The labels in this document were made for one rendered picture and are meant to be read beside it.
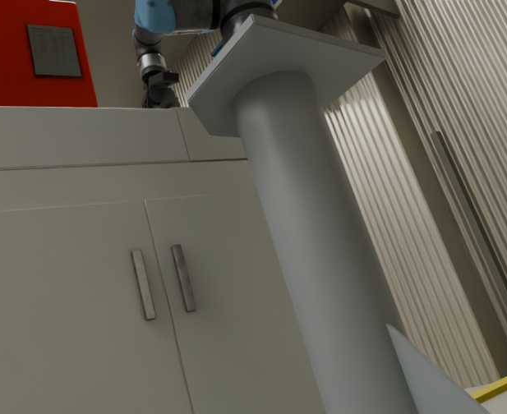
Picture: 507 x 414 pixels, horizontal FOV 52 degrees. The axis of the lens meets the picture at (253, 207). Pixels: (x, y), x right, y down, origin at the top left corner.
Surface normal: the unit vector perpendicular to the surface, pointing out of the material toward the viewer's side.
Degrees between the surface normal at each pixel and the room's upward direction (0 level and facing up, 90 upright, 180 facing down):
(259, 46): 180
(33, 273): 90
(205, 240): 90
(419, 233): 90
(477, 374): 90
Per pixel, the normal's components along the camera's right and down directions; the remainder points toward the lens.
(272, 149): -0.55, -0.12
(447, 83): -0.78, 0.02
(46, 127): 0.43, -0.41
